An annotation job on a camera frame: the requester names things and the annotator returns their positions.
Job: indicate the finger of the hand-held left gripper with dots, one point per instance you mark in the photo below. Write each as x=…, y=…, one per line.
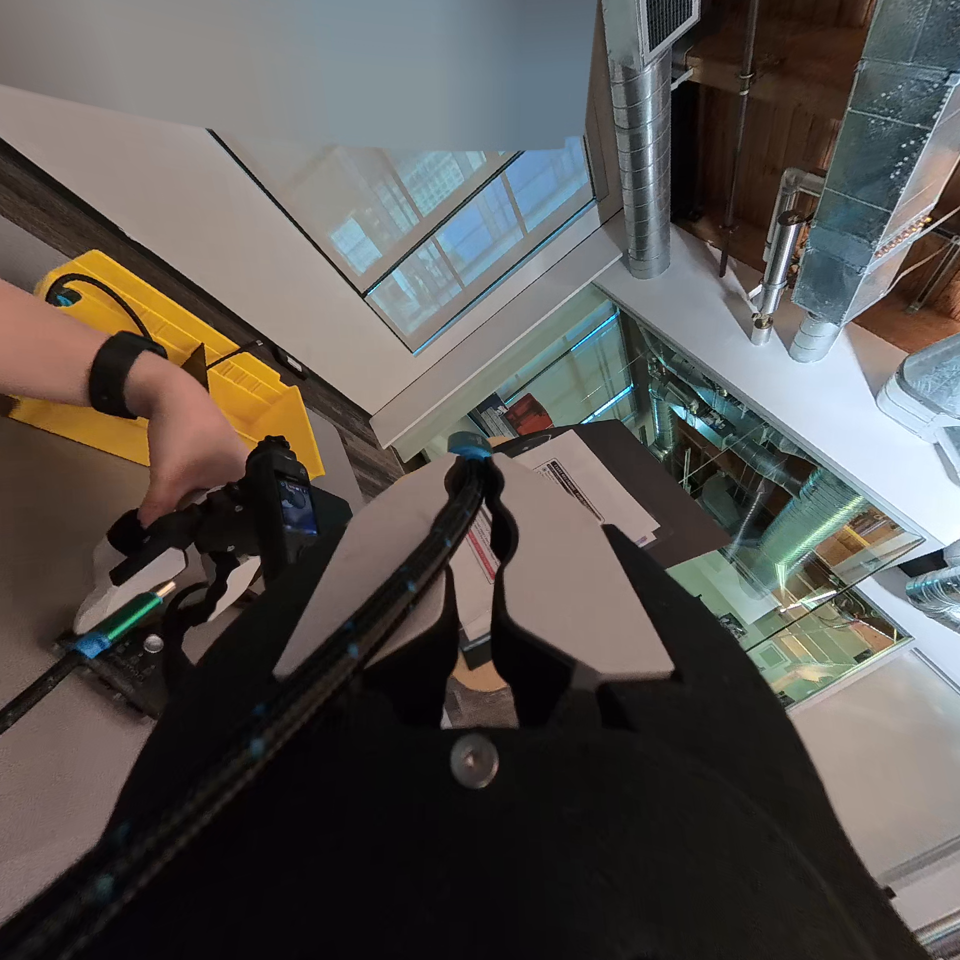
x=112, y=592
x=238, y=586

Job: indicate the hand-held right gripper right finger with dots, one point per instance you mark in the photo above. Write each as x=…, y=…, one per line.
x=585, y=592

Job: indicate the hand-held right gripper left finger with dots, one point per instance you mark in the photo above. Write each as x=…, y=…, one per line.
x=352, y=592

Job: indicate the silver hdmi port hub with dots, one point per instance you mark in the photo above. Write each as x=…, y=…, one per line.
x=120, y=671

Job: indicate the silver duct elbow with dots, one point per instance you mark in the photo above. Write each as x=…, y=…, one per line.
x=922, y=397

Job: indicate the framed instruction sheet sign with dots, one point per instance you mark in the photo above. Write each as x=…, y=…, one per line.
x=622, y=517

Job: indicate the yellow plastic bin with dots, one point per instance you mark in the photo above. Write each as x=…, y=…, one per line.
x=247, y=390

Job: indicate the red box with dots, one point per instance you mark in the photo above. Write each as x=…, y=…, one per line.
x=529, y=416

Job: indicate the black wristband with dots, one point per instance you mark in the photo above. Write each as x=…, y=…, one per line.
x=112, y=375

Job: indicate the large window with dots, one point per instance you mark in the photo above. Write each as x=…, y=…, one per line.
x=450, y=247

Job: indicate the silver pipe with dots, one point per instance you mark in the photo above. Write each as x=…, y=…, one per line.
x=780, y=247

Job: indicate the thin dark ceiling rod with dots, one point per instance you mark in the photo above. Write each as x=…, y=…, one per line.
x=739, y=150

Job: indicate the metal vent grille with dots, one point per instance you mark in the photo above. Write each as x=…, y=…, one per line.
x=667, y=22

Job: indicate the black wall outlet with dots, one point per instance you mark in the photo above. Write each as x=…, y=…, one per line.
x=291, y=364

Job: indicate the round silver duct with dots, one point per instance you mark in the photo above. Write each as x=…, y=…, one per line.
x=645, y=187

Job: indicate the rectangular silver duct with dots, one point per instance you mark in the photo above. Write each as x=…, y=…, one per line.
x=877, y=150

